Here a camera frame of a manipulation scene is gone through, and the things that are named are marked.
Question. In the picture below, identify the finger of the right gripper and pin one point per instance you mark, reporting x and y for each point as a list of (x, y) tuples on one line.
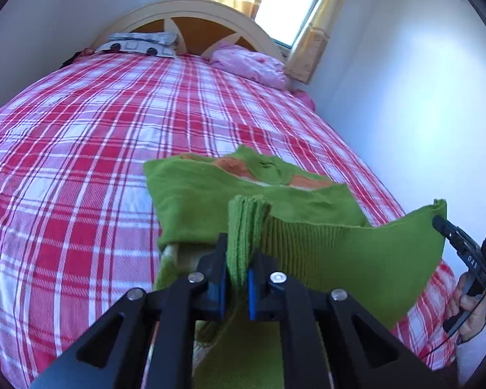
[(441, 224)]

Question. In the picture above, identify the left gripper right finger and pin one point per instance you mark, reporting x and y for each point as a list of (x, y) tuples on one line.
[(328, 339)]

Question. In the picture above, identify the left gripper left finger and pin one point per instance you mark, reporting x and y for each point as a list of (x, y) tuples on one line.
[(146, 339)]

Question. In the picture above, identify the green striped knit sweater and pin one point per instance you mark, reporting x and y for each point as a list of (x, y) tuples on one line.
[(313, 228)]

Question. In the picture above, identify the white sleeve right forearm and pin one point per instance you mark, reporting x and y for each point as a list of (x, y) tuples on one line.
[(470, 353)]

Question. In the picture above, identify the person right hand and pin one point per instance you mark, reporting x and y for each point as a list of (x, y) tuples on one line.
[(477, 309)]

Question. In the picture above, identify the red white plaid bedspread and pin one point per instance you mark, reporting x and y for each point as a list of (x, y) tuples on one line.
[(77, 224)]

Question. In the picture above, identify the pink pillow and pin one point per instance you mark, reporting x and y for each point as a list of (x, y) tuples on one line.
[(254, 66)]

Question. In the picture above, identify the bright window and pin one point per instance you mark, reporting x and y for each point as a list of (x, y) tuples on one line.
[(283, 20)]

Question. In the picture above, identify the grey patterned pillow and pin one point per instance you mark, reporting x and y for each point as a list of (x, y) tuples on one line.
[(157, 44)]

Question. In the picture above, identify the cream wooden headboard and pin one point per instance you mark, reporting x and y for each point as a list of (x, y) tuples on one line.
[(199, 25)]

